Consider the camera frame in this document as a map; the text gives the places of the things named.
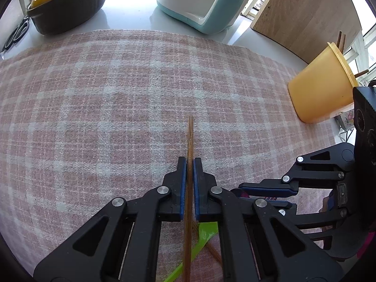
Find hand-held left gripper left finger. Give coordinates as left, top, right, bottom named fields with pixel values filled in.
left=33, top=156, right=188, bottom=282

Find black-handled scissors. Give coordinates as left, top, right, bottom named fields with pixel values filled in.
left=2, top=16, right=31, bottom=53

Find green plastic spoon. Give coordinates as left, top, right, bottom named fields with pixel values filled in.
left=161, top=222, right=219, bottom=282

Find pink plaid tablecloth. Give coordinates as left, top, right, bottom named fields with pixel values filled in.
left=0, top=29, right=341, bottom=282

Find yellow plastic container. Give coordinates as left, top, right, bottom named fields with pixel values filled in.
left=287, top=42, right=361, bottom=124

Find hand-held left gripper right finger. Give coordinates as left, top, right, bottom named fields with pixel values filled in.
left=192, top=158, right=344, bottom=282

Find white floral rice cooker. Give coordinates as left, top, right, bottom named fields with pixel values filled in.
left=335, top=109, right=356, bottom=132

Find black clay pot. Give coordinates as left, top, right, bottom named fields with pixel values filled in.
left=26, top=0, right=117, bottom=36

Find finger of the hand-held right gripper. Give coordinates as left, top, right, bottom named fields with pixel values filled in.
left=275, top=200, right=367, bottom=261
left=239, top=147, right=354, bottom=197

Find light wooden board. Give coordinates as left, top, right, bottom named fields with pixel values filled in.
left=251, top=0, right=364, bottom=66

